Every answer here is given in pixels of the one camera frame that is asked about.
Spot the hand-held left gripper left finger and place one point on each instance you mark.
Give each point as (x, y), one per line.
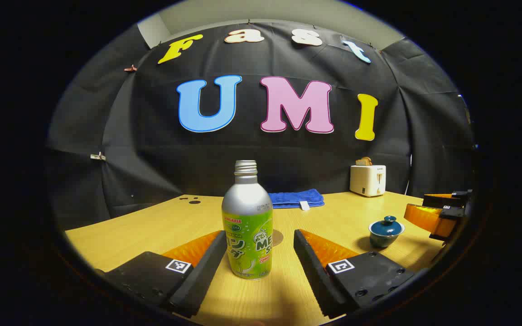
(197, 276)

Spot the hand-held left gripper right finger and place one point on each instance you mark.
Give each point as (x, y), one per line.
(315, 276)

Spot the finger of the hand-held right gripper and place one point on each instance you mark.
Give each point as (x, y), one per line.
(437, 200)
(428, 219)

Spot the teal teacup lid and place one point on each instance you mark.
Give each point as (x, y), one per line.
(389, 223)

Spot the teal teacup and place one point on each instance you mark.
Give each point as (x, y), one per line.
(382, 240)

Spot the round brown coaster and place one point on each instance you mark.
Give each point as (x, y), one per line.
(277, 237)

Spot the silver green water bottle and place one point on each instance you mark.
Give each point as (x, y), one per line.
(246, 203)

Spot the white toaster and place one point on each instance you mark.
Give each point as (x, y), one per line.
(366, 181)

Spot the blue folded towel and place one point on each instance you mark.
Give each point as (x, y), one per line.
(295, 198)

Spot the toast slice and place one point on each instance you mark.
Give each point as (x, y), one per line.
(363, 161)

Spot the silver clip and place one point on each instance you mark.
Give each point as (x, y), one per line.
(98, 156)

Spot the copper clip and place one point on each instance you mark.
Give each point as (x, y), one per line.
(130, 69)

